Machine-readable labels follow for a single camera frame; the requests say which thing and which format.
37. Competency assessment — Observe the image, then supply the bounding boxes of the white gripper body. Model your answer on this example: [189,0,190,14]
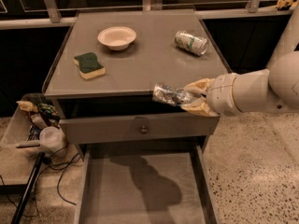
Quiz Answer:
[206,73,241,116]

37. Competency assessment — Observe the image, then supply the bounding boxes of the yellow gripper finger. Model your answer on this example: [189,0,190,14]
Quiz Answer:
[183,78,214,95]
[181,97,219,117]

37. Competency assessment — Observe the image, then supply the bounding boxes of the silver blue redbull can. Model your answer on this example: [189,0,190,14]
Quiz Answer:
[152,83,195,106]

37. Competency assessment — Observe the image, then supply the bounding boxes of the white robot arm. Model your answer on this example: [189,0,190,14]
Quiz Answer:
[181,50,299,117]

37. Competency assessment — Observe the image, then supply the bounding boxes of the grey top drawer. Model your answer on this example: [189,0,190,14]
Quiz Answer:
[60,112,220,144]

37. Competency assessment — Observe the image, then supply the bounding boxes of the green and white soda can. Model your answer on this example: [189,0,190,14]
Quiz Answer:
[175,31,208,56]

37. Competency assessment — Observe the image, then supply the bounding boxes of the round brass drawer knob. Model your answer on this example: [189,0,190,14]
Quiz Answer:
[140,125,149,134]

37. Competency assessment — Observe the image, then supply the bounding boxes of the grey drawer cabinet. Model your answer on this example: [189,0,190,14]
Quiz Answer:
[43,9,229,211]

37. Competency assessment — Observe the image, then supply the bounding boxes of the open grey middle drawer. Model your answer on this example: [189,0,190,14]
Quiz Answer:
[74,144,221,224]

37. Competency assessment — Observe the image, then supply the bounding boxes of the white diagonal pole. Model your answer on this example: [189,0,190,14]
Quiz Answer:
[266,6,299,69]

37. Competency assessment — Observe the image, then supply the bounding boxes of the white paper bowl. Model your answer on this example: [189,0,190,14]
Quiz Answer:
[97,26,136,51]

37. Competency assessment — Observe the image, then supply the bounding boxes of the metal window railing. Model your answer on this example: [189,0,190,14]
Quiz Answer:
[0,0,297,29]

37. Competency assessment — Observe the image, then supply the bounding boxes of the yellow object on railing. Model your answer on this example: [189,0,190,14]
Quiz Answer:
[276,0,294,10]

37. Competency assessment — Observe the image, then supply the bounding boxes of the green and yellow sponge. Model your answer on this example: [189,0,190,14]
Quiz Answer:
[74,52,106,80]

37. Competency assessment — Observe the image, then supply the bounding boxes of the clear plastic cup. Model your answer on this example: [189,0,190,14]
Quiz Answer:
[39,126,65,152]

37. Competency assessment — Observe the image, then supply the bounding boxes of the colourful snack bags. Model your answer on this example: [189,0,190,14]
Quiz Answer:
[17,101,60,130]

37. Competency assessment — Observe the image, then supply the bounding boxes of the clear plastic storage bin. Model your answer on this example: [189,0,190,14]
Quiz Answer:
[1,93,67,157]

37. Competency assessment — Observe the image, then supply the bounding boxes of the black metal stand leg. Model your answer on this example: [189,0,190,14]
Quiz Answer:
[11,152,45,224]

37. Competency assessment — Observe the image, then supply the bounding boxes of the black floor cable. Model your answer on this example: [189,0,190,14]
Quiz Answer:
[0,140,82,217]

